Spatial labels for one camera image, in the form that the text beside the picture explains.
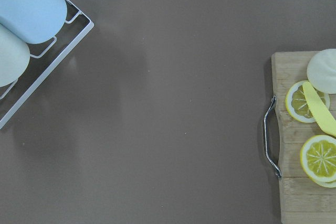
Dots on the upper lemon slice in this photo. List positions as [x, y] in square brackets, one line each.
[296, 104]

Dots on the lemon slice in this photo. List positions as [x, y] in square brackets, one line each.
[296, 104]
[317, 159]

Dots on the pale green cup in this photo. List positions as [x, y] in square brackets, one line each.
[15, 56]

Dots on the yellow plastic knife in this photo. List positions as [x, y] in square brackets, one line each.
[318, 109]

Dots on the lower lemon slice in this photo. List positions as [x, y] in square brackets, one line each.
[317, 159]

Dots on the light blue cup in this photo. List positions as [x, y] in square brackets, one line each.
[33, 21]

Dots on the wooden cutting board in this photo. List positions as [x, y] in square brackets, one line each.
[301, 199]

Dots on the white wire dish rack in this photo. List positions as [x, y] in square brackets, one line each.
[44, 58]

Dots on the metal cutting board handle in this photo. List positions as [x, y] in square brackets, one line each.
[266, 141]

